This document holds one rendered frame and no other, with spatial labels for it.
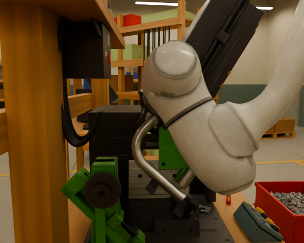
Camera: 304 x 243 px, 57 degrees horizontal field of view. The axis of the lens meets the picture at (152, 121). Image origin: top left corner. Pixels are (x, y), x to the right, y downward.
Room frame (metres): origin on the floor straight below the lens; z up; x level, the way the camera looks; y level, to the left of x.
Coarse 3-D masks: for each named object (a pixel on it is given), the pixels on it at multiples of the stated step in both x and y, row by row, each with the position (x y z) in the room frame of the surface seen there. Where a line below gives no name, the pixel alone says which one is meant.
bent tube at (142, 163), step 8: (152, 120) 0.85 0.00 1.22; (144, 128) 0.84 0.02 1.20; (136, 136) 0.84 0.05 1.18; (136, 144) 0.83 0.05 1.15; (136, 152) 0.82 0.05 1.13; (136, 160) 0.82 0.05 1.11; (144, 160) 0.82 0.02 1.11; (144, 168) 0.81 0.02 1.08; (152, 168) 0.81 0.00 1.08; (152, 176) 0.81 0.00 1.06; (160, 176) 0.80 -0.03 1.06; (160, 184) 0.80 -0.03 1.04; (168, 184) 0.80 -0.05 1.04; (168, 192) 0.79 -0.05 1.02; (176, 192) 0.79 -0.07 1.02
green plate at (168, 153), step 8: (160, 128) 0.87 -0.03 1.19; (160, 136) 0.87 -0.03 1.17; (168, 136) 0.87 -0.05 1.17; (160, 144) 0.86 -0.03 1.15; (168, 144) 0.86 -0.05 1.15; (160, 152) 0.86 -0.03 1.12; (168, 152) 0.86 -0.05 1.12; (176, 152) 0.86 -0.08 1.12; (160, 160) 0.85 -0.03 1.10; (168, 160) 0.85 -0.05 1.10; (176, 160) 0.85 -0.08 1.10; (160, 168) 0.84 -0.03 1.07; (168, 168) 0.84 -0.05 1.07; (176, 168) 0.84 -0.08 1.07
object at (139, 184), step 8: (152, 160) 0.87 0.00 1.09; (136, 168) 0.86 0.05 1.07; (136, 176) 0.85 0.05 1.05; (144, 176) 0.85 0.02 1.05; (168, 176) 0.86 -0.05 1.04; (136, 184) 0.85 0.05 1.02; (144, 184) 0.85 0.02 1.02; (176, 184) 0.85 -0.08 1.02; (136, 192) 0.84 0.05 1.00; (144, 192) 0.84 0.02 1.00; (160, 192) 0.84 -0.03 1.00; (184, 192) 0.84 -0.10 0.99
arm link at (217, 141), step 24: (288, 48) 0.50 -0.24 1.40; (288, 72) 0.49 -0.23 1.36; (264, 96) 0.49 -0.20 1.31; (288, 96) 0.48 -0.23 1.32; (192, 120) 0.47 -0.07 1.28; (216, 120) 0.46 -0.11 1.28; (240, 120) 0.46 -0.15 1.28; (264, 120) 0.47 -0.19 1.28; (192, 144) 0.47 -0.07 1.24; (216, 144) 0.45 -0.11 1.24; (240, 144) 0.45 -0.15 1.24; (192, 168) 0.48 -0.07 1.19; (216, 168) 0.45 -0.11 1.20; (240, 168) 0.45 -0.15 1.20; (216, 192) 0.48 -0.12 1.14
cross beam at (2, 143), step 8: (72, 96) 1.26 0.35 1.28; (80, 96) 1.34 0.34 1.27; (88, 96) 1.53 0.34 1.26; (72, 104) 1.19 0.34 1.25; (80, 104) 1.33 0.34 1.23; (88, 104) 1.52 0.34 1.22; (0, 112) 0.60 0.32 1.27; (72, 112) 1.18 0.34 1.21; (80, 112) 1.32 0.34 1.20; (0, 120) 0.59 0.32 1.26; (0, 128) 0.59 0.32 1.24; (0, 136) 0.59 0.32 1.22; (0, 144) 0.58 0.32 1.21; (0, 152) 0.58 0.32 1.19
